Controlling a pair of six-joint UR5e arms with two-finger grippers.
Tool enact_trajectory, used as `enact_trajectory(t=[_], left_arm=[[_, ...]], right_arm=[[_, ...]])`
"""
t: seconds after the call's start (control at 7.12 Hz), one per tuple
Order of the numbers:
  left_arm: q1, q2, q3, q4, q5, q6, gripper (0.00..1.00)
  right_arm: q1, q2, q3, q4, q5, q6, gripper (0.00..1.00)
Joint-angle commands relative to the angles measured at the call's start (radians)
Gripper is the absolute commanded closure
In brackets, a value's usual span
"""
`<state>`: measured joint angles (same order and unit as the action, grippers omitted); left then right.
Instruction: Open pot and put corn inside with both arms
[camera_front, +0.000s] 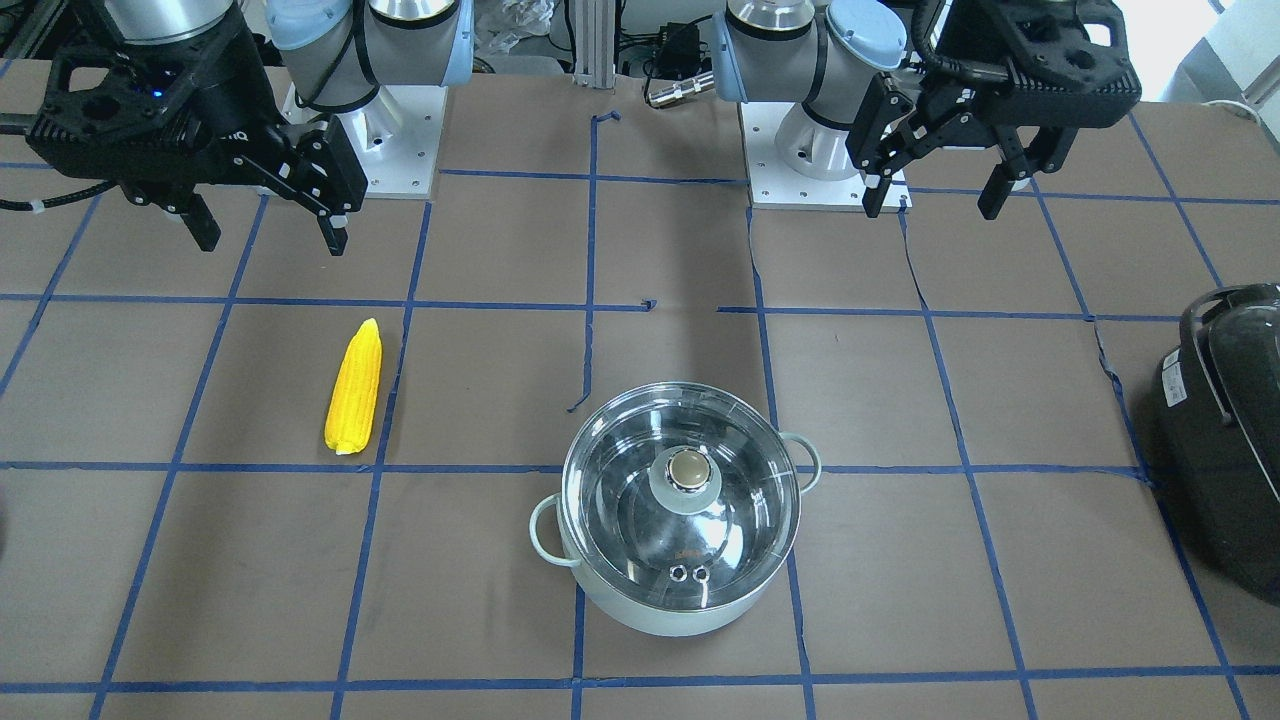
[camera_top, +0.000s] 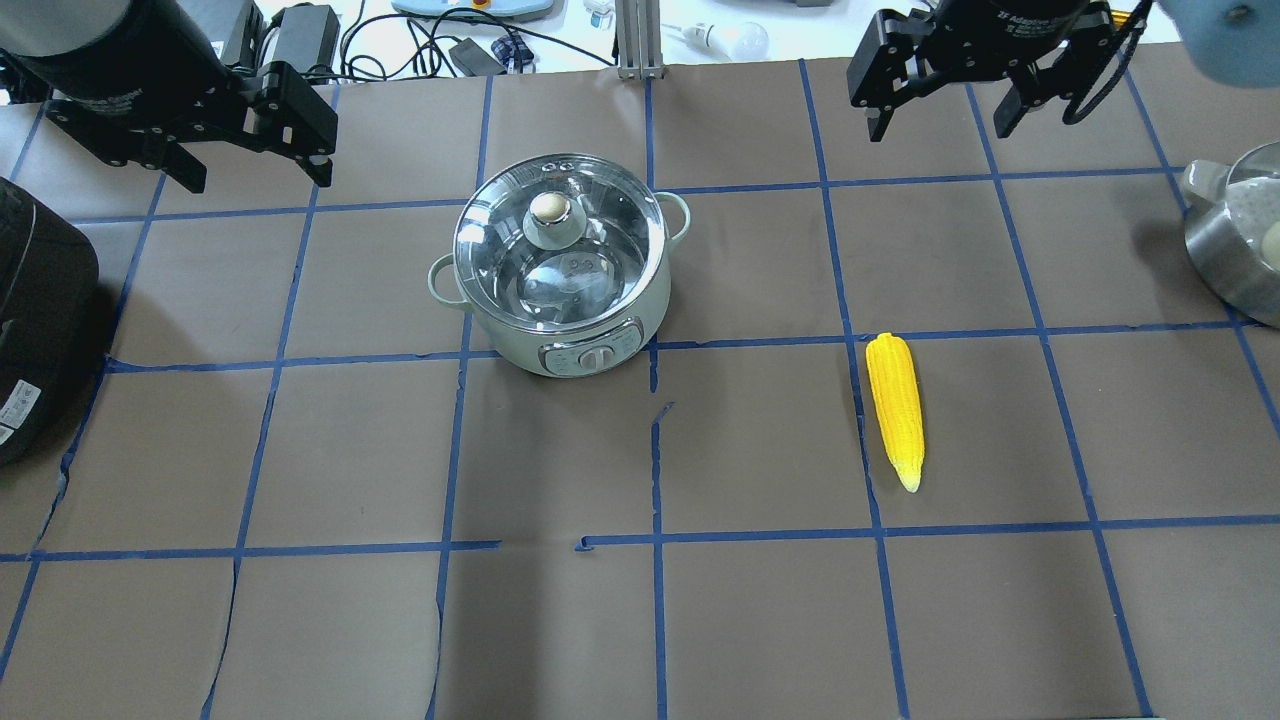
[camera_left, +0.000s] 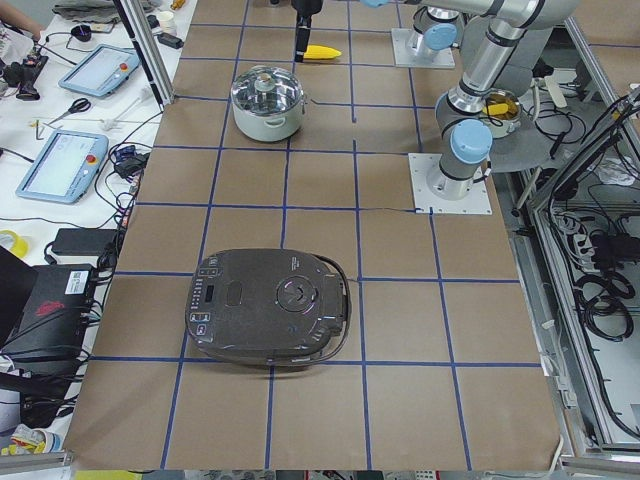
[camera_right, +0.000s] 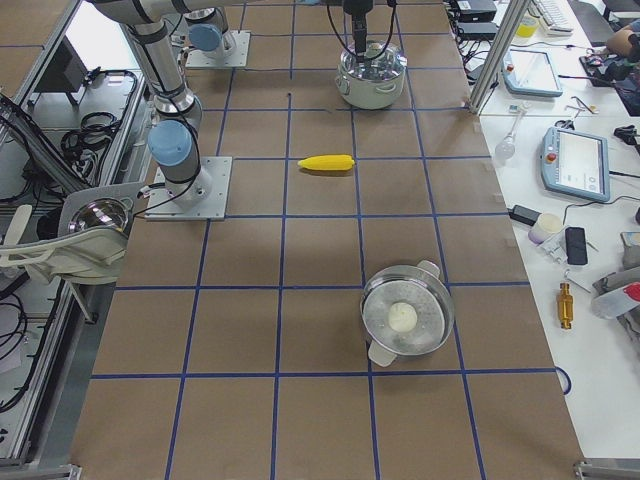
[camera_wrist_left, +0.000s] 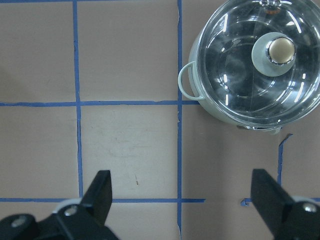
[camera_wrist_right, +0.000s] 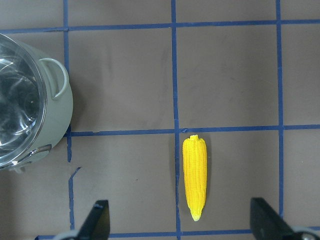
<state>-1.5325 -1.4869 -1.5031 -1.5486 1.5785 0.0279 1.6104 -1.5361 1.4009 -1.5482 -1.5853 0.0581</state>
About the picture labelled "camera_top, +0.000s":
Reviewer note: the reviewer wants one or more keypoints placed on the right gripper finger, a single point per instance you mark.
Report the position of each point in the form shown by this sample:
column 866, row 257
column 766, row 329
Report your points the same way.
column 886, row 71
column 1058, row 74

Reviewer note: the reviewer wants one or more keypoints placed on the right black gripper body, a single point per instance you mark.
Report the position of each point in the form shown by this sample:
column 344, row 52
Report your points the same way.
column 1010, row 22

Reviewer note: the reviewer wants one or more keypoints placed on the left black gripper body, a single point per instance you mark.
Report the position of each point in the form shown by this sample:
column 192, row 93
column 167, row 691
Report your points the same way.
column 118, row 62

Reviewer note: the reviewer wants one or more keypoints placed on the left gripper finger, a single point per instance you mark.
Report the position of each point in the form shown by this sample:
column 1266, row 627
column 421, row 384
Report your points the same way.
column 297, row 123
column 182, row 166

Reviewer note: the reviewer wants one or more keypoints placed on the glass pot lid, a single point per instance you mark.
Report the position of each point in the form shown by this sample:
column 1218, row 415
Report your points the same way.
column 562, row 242

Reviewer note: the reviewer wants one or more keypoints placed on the yellow corn cob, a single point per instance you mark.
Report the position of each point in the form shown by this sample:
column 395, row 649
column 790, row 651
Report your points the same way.
column 896, row 399

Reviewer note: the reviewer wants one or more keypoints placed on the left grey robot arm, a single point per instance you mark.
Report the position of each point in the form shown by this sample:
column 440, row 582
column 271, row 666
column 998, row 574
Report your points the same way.
column 120, row 34

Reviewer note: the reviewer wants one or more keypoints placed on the steel pot at right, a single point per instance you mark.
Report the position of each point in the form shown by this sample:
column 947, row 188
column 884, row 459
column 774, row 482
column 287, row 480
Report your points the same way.
column 1231, row 229

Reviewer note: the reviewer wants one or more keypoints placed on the pale green electric pot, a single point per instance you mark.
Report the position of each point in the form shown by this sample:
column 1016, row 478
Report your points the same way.
column 573, row 354

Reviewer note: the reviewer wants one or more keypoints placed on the black power adapter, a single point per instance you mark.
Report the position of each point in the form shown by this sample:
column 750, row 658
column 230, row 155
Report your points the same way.
column 305, row 38

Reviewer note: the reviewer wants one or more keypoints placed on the white light bulb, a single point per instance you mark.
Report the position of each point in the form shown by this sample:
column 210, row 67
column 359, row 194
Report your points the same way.
column 745, row 41

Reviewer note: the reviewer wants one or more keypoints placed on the black rice cooker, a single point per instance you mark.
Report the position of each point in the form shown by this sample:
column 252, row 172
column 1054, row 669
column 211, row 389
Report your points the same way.
column 49, row 274

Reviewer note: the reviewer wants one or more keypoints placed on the small black box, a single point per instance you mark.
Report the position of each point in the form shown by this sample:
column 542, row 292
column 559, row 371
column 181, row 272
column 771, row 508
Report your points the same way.
column 472, row 60

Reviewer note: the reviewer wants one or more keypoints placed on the light blue device base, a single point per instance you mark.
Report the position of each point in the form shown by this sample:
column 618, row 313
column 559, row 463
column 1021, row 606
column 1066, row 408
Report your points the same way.
column 520, row 11

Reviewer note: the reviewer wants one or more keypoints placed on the aluminium profile post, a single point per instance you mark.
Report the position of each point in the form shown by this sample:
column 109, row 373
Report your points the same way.
column 637, row 36

